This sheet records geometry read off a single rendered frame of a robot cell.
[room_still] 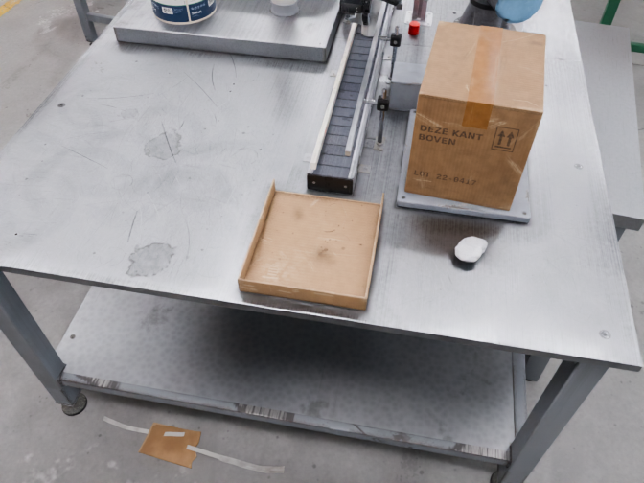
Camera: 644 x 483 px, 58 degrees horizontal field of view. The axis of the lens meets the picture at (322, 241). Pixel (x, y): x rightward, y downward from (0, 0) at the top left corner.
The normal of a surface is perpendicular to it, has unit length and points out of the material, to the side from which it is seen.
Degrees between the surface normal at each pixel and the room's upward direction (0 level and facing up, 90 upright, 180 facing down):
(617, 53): 0
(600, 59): 0
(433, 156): 90
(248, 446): 0
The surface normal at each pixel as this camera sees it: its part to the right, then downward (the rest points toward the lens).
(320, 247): 0.00, -0.66
